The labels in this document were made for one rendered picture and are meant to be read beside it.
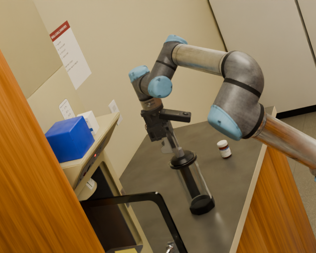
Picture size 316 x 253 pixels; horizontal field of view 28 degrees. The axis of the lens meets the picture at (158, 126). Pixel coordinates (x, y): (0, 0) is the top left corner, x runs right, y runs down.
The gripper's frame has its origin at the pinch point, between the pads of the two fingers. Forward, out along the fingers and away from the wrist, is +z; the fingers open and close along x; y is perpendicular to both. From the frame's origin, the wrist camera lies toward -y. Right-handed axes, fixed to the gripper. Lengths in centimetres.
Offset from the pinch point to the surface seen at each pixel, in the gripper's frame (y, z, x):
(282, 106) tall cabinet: -40, 108, -252
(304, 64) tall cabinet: -65, 77, -245
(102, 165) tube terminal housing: 21.7, -14.1, 21.6
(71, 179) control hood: 21, -27, 54
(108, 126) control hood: 10.5, -31.1, 33.5
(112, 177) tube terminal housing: 19.6, -9.7, 24.0
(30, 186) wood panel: 30, -31, 59
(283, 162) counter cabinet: -32, 53, -65
